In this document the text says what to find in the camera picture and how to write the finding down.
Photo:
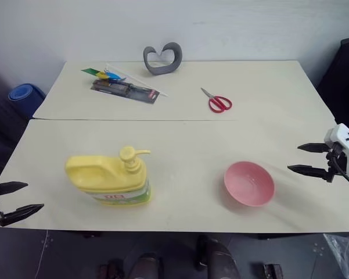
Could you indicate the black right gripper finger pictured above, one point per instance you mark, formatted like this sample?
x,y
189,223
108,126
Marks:
x,y
307,171
313,147

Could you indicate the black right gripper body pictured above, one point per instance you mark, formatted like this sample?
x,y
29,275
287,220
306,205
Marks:
x,y
334,164

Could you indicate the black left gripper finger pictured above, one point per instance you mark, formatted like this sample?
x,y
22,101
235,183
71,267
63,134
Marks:
x,y
22,218
11,187

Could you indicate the pink plastic bowl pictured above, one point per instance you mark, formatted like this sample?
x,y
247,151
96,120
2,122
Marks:
x,y
249,183

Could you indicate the yellow pump soap bottle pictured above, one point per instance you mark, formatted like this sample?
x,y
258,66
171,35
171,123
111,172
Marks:
x,y
104,174

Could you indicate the black chair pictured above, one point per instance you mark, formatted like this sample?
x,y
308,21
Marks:
x,y
348,72

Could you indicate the green flat card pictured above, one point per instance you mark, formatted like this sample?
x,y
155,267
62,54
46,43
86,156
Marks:
x,y
89,71

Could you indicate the yellow plastic clip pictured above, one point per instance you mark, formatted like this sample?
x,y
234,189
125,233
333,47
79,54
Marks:
x,y
102,76

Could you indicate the black packaged tool card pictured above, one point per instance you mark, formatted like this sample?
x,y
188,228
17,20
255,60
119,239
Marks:
x,y
125,89

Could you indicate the blue plastic clip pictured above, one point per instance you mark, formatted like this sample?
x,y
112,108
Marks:
x,y
115,76

